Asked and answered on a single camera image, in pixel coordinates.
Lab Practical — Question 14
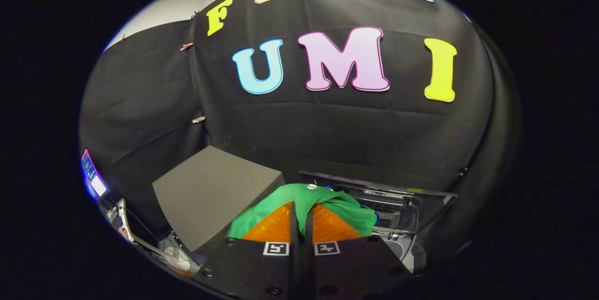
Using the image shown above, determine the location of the black backdrop cloth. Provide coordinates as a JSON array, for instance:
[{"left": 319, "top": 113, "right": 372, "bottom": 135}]
[{"left": 79, "top": 0, "right": 522, "bottom": 263}]

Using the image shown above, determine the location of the grey washing machine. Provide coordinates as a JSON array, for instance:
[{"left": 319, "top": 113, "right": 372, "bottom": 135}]
[{"left": 299, "top": 170, "right": 458, "bottom": 275}]

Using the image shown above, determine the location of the monitor screen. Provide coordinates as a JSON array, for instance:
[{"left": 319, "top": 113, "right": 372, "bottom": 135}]
[{"left": 80, "top": 149, "right": 108, "bottom": 198}]

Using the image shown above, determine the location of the green polo shirt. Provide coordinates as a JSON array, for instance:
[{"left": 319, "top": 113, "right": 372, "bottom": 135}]
[{"left": 227, "top": 183, "right": 379, "bottom": 240}]

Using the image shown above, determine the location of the grey cabinet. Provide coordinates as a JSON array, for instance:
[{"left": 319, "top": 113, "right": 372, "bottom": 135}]
[{"left": 152, "top": 146, "right": 286, "bottom": 256}]

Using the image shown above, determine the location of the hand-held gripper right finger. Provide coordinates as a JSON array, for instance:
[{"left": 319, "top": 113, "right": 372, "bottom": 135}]
[{"left": 302, "top": 204, "right": 418, "bottom": 300}]

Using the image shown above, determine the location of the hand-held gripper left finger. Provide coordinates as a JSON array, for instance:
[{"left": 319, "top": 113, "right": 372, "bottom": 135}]
[{"left": 193, "top": 201, "right": 301, "bottom": 300}]

